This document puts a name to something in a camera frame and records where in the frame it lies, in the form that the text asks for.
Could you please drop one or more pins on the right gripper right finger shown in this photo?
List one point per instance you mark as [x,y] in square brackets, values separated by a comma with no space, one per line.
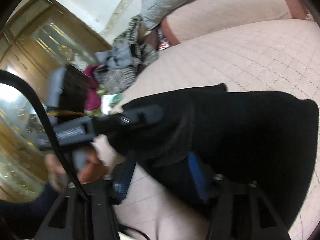
[237,210]

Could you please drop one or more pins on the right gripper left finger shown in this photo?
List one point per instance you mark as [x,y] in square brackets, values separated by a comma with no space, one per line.
[74,217]

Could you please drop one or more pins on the black pants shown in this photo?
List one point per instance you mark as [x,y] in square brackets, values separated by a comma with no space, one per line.
[269,137]

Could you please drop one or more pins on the magenta garment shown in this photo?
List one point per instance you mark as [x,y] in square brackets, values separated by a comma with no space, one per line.
[93,84]

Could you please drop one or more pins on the green floral fabric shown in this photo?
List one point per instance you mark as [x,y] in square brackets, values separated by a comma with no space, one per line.
[99,92]

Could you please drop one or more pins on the white glove green cuff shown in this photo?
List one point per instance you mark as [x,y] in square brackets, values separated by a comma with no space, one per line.
[108,102]

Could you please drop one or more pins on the houndstooth tweed garment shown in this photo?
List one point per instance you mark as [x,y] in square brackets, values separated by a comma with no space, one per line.
[132,51]

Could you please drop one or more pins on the wooden glass cabinet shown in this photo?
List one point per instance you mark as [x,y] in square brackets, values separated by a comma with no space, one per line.
[40,37]

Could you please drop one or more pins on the grey-blue garment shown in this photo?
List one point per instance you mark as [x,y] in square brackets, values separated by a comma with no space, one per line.
[118,57]

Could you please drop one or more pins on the colourful small package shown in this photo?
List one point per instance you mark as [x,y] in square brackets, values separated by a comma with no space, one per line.
[163,43]

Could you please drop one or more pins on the pink quilted bed cover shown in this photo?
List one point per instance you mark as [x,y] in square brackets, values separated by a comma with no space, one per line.
[278,55]

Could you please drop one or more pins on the pink quilted bolster pillow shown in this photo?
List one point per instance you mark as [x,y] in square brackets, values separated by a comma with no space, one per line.
[202,17]

